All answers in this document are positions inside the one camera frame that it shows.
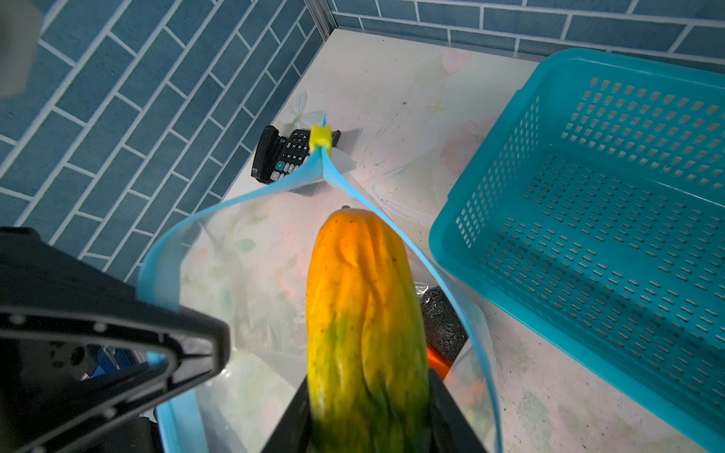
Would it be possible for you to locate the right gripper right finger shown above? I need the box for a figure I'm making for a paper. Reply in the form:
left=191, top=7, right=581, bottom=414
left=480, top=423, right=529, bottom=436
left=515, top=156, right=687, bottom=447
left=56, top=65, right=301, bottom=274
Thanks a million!
left=429, top=368, right=487, bottom=453

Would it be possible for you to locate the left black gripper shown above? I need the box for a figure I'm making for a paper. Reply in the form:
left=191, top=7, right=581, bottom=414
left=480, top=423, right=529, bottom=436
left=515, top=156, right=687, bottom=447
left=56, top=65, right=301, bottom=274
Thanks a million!
left=1, top=226, right=230, bottom=452

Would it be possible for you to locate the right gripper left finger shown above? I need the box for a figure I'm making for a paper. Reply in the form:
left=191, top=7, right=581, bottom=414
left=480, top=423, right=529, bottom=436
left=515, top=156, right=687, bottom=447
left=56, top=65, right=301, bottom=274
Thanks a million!
left=262, top=377, right=311, bottom=453

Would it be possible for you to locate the orange toy carrot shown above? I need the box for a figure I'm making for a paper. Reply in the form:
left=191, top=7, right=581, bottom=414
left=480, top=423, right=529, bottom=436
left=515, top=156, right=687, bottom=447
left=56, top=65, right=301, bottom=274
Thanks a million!
left=427, top=343, right=451, bottom=381

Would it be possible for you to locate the clear zip top bag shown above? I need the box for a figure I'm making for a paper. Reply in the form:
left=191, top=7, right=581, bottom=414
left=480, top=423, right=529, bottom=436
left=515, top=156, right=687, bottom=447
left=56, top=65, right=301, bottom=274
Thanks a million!
left=135, top=112, right=505, bottom=453

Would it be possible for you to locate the black toy avocado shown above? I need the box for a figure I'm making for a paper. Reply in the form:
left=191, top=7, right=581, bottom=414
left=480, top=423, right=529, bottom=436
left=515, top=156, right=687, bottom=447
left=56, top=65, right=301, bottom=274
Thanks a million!
left=420, top=286, right=468, bottom=365

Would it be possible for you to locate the orange green toy cucumber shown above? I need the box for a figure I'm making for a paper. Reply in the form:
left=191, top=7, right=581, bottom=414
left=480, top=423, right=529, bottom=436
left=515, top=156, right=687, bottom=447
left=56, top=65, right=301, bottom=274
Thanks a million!
left=306, top=209, right=432, bottom=452

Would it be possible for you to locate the teal plastic basket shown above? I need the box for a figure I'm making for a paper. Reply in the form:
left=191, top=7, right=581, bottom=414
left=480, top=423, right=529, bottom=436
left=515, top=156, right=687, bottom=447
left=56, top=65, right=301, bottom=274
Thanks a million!
left=430, top=49, right=724, bottom=452

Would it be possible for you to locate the black desk calculator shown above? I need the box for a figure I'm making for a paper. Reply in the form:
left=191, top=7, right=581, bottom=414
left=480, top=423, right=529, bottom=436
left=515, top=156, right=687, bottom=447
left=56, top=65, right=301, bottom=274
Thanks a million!
left=251, top=126, right=311, bottom=184

